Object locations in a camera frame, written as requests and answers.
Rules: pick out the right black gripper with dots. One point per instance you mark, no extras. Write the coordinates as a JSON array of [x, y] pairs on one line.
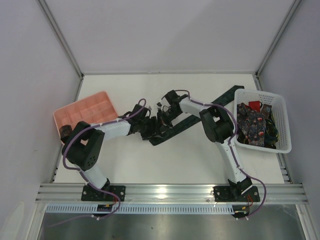
[[164, 118]]

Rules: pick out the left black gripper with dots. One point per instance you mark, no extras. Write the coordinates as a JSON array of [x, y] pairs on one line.
[[152, 125]]

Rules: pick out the dark green tie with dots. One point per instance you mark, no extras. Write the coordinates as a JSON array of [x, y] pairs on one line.
[[192, 120]]

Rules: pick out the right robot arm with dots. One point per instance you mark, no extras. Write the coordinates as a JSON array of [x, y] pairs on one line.
[[219, 126]]

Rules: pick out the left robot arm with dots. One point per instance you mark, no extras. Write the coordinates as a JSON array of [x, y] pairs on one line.
[[83, 145]]

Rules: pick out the pink compartment tray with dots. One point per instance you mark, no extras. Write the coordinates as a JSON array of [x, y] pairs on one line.
[[94, 109]]

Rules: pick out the floral navy tie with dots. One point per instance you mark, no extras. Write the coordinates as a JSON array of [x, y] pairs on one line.
[[251, 126]]

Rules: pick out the rolled dark brown tie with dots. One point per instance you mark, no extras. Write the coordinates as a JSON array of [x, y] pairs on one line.
[[65, 132]]

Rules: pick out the red tie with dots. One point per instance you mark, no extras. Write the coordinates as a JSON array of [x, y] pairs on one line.
[[255, 105]]

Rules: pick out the brown patterned tie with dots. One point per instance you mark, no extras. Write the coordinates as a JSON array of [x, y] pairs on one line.
[[266, 111]]

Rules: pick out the white plastic basket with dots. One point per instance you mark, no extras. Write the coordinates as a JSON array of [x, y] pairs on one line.
[[280, 115]]

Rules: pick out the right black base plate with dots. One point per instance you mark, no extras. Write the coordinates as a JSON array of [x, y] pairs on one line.
[[225, 193]]

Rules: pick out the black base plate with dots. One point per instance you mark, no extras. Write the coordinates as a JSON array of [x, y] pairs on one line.
[[90, 194], [225, 193]]

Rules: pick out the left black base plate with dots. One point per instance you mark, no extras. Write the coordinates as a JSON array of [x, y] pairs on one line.
[[90, 194]]

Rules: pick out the white slotted cable duct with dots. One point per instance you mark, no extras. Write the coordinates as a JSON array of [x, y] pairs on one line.
[[194, 209]]

